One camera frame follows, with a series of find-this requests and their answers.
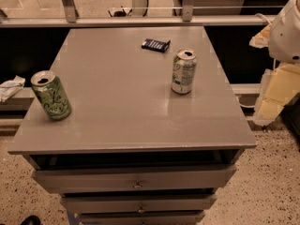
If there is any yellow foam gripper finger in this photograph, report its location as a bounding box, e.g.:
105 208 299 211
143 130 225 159
253 63 300 126

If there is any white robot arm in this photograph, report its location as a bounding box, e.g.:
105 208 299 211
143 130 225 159
249 0 300 126

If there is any white green 7up can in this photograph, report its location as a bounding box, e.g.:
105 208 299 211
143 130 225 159
171 49 198 95

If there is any green La Croix can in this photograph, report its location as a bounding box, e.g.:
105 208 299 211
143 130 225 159
31 70 72 120

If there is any dark blue snack packet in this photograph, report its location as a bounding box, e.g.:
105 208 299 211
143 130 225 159
142 38 171 53

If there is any grey drawer cabinet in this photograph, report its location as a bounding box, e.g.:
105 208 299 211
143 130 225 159
7 26 258 225

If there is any bottom grey drawer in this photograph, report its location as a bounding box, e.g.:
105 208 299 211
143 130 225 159
80 211 205 225

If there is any grey drawer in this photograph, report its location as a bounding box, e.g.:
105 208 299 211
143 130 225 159
61 194 217 214
33 165 236 194
80 211 205 225

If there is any top grey drawer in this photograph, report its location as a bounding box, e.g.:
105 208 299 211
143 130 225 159
33 165 236 194

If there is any middle grey drawer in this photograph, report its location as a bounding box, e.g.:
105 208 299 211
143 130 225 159
61 194 217 214

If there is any white crumpled packet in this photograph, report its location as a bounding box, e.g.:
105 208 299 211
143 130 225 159
0 76 25 102

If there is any black shoe tip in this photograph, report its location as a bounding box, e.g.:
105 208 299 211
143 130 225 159
21 215 41 225

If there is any metal window rail frame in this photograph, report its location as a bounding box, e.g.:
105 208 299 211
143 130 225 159
0 0 275 28

